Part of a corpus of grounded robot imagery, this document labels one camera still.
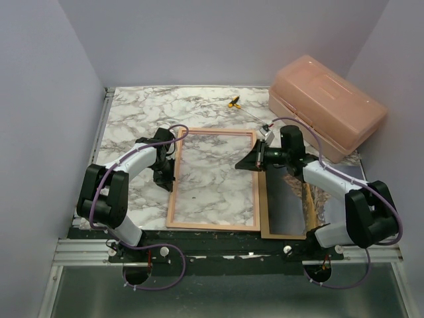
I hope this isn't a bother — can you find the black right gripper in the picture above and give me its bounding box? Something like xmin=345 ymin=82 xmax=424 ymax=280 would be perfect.
xmin=236 ymin=139 xmax=290 ymax=172

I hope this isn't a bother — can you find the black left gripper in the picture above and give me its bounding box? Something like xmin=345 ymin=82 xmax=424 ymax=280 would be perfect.
xmin=152 ymin=157 xmax=176 ymax=192

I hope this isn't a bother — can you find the landscape photo print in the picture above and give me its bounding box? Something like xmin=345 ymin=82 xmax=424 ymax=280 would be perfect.
xmin=266 ymin=167 xmax=345 ymax=235

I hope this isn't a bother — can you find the pink wooden picture frame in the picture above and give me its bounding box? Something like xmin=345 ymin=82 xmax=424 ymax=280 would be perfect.
xmin=164 ymin=127 xmax=261 ymax=233

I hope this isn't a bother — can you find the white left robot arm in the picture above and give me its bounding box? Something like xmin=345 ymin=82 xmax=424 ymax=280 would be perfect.
xmin=76 ymin=128 xmax=175 ymax=262

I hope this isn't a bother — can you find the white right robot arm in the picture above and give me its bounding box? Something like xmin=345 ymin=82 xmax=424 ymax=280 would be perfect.
xmin=235 ymin=125 xmax=402 ymax=260

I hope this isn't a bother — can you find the pink translucent plastic box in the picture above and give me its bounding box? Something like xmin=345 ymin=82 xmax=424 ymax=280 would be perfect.
xmin=268 ymin=55 xmax=388 ymax=163

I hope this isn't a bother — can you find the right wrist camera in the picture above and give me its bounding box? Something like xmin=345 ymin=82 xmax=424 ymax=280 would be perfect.
xmin=259 ymin=124 xmax=274 ymax=146

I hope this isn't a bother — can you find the brown frame backing board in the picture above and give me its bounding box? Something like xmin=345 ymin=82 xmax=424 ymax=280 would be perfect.
xmin=258 ymin=172 xmax=306 ymax=240

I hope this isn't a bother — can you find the yellow black T-handle hex key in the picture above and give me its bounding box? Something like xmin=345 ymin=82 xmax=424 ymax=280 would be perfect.
xmin=228 ymin=96 xmax=264 ymax=123

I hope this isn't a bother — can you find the aluminium extrusion frame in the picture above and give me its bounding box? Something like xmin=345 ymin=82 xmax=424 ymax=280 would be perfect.
xmin=36 ymin=86 xmax=127 ymax=318

